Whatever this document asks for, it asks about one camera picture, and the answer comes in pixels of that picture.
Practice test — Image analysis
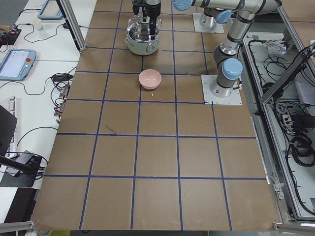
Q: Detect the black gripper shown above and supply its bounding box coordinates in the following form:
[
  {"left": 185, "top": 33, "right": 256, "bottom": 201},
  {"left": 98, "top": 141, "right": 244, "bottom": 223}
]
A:
[{"left": 144, "top": 0, "right": 161, "bottom": 39}]

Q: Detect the glass pot lid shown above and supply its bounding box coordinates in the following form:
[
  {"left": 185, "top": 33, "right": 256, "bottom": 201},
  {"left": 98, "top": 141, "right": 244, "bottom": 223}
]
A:
[{"left": 125, "top": 14, "right": 153, "bottom": 45}]

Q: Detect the steel pot with green base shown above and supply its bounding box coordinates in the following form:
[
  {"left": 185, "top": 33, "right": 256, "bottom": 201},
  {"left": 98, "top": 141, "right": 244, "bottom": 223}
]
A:
[{"left": 125, "top": 24, "right": 160, "bottom": 57}]

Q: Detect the pink bowl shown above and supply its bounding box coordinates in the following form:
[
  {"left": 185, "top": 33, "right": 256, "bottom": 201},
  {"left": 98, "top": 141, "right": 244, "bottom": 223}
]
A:
[{"left": 138, "top": 69, "right": 161, "bottom": 90}]

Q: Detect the far blue teach pendant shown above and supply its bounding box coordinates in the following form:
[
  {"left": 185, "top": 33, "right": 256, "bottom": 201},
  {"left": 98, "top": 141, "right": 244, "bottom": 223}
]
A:
[{"left": 37, "top": 0, "right": 63, "bottom": 20}]

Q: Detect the blue teach pendant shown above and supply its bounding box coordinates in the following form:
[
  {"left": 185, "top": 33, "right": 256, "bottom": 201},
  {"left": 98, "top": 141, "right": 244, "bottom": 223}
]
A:
[
  {"left": 0, "top": 49, "right": 36, "bottom": 81},
  {"left": 37, "top": 0, "right": 63, "bottom": 20}
]

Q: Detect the white paper cup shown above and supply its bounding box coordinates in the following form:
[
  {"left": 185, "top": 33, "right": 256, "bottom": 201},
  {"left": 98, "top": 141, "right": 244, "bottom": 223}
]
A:
[{"left": 34, "top": 19, "right": 44, "bottom": 30}]

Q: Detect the near blue teach pendant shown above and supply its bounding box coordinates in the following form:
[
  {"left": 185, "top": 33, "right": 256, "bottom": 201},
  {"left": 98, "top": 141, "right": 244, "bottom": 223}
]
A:
[{"left": 0, "top": 49, "right": 36, "bottom": 81}]

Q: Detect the white keyboard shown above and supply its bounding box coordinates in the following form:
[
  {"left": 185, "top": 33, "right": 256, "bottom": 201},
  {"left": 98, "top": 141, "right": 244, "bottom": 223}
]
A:
[{"left": 0, "top": 96, "right": 17, "bottom": 158}]

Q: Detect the black monitor stand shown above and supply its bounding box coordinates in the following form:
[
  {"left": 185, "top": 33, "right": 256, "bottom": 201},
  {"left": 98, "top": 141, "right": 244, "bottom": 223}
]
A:
[{"left": 0, "top": 107, "right": 44, "bottom": 187}]

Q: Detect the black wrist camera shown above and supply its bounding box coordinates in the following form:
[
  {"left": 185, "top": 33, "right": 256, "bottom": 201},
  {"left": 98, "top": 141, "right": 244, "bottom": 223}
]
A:
[{"left": 132, "top": 0, "right": 143, "bottom": 15}]

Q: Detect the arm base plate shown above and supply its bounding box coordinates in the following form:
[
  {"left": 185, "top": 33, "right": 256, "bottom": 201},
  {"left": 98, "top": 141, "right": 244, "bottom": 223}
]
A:
[
  {"left": 201, "top": 75, "right": 242, "bottom": 106},
  {"left": 193, "top": 13, "right": 224, "bottom": 33}
]

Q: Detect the aluminium frame post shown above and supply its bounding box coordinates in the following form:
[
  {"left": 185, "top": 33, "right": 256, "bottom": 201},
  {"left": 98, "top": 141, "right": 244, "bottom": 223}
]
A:
[{"left": 59, "top": 0, "right": 86, "bottom": 52}]

